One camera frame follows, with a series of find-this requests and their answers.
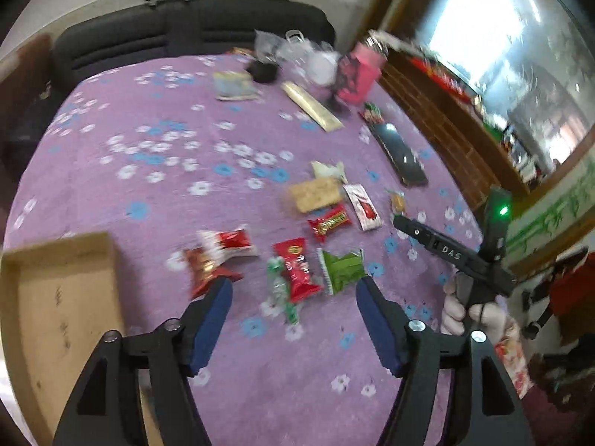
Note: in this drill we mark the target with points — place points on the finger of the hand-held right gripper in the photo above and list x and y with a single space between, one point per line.
411 231

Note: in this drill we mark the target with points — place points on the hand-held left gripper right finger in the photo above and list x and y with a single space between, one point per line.
377 330

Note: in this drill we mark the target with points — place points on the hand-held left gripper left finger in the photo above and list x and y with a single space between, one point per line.
211 330

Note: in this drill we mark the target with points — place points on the white packet with red print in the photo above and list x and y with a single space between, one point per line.
363 206

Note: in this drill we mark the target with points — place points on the dark red snack packet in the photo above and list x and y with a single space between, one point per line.
202 269

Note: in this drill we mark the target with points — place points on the green and white candy wrapper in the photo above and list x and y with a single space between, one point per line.
281 295

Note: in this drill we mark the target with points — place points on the small red snack packet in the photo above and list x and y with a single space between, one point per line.
329 223

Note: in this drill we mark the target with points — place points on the red and white snack packet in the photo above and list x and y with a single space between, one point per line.
230 241

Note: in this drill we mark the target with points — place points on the red snack packet yellow label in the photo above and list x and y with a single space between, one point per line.
297 269

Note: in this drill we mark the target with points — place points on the cardboard box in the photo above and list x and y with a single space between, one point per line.
60 316

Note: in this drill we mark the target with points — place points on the person's right hand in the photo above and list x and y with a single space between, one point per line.
451 311

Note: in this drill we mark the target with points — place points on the small orange candy packet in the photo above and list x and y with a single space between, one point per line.
398 203

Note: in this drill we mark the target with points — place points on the black phone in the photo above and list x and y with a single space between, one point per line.
400 153

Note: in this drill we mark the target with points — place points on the red cloth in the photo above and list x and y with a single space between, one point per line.
574 288

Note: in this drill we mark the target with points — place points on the pale green snack packet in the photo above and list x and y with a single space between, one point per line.
329 171

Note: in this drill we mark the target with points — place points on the tan cracker packet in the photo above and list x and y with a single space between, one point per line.
314 194

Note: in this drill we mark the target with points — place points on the green and red packet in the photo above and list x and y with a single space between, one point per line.
373 112

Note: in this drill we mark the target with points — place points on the red box on sill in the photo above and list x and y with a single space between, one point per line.
439 76

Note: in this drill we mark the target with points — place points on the long gold packet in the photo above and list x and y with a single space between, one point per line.
311 106

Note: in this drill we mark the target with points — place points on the pink bottle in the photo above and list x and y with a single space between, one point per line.
360 74

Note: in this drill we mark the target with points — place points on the purple floral blanket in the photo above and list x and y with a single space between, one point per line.
186 148

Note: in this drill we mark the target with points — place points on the window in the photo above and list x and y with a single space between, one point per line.
506 42

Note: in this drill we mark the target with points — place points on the clear plastic bags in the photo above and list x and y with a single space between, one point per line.
302 55

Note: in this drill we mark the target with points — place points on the black round container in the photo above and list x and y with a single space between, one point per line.
261 71

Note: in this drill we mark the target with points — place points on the light blue packet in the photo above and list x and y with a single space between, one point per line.
234 86

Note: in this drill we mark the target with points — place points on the black sofa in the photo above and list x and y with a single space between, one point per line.
195 28

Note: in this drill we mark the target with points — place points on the brown armchair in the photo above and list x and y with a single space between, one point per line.
23 83

